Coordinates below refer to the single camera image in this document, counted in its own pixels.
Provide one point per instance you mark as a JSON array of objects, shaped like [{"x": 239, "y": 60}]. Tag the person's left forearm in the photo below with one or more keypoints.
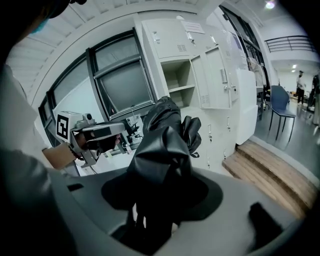
[{"x": 60, "y": 156}]

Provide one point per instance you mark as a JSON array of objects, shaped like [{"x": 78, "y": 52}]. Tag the wooden step platform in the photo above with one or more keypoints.
[{"x": 270, "y": 175}]

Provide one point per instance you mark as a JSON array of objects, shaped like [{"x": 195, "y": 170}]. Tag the white paper notice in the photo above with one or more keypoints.
[{"x": 193, "y": 27}]

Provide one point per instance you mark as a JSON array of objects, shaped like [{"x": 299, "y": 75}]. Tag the blue chair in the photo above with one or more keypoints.
[{"x": 278, "y": 100}]

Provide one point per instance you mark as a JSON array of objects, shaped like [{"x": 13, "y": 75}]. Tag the open grey locker door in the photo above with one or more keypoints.
[{"x": 212, "y": 75}]

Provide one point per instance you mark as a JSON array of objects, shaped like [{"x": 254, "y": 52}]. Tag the grey metal locker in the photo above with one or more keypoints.
[{"x": 170, "y": 37}]

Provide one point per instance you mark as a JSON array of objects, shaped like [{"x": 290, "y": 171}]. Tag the hanging white garment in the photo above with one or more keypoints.
[{"x": 258, "y": 75}]

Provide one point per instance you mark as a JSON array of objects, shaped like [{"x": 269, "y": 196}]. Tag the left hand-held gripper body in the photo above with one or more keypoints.
[{"x": 75, "y": 125}]

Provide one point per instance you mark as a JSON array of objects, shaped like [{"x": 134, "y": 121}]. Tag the black bag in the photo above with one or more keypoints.
[{"x": 162, "y": 150}]

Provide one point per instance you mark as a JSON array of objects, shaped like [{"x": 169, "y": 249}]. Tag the person's light grey shirt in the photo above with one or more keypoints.
[{"x": 15, "y": 112}]

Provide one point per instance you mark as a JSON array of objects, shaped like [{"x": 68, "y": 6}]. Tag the person's left hand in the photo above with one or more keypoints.
[{"x": 105, "y": 143}]

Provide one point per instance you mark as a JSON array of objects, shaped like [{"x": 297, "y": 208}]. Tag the black metal railing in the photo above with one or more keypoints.
[{"x": 290, "y": 43}]

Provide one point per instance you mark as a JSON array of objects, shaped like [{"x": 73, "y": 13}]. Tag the black framed window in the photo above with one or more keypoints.
[{"x": 125, "y": 85}]

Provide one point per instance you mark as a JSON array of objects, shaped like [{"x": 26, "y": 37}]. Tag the white flat panel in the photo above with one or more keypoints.
[{"x": 247, "y": 105}]

